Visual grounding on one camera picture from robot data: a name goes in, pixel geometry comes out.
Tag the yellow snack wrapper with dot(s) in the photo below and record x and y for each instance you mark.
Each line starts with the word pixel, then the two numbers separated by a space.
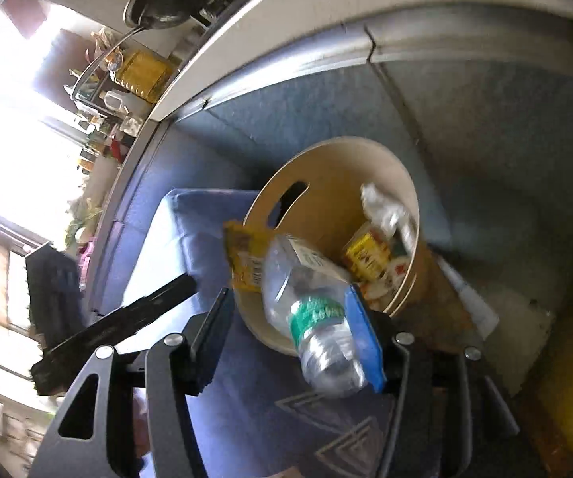
pixel 246 248

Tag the yellow cooking oil bottle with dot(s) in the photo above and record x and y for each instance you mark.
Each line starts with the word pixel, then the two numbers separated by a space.
pixel 144 75

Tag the clear plastic water bottle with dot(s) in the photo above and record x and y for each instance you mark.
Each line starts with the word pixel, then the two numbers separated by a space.
pixel 303 297

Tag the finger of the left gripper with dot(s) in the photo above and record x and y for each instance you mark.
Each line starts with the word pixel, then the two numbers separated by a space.
pixel 60 365

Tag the blue patterned tablecloth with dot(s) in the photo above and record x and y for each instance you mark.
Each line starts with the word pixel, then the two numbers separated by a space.
pixel 258 417

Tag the crumpled white paper trash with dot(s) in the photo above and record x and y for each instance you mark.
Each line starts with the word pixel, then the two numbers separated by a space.
pixel 389 215

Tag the yellow box in bin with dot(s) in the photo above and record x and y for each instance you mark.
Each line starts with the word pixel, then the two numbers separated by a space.
pixel 367 254

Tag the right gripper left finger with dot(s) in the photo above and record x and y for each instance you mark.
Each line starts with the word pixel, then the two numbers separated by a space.
pixel 93 434

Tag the round wooden trash bin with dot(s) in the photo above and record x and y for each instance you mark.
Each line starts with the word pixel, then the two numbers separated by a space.
pixel 317 197

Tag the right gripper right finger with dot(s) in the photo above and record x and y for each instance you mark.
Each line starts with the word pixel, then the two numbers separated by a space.
pixel 450 418

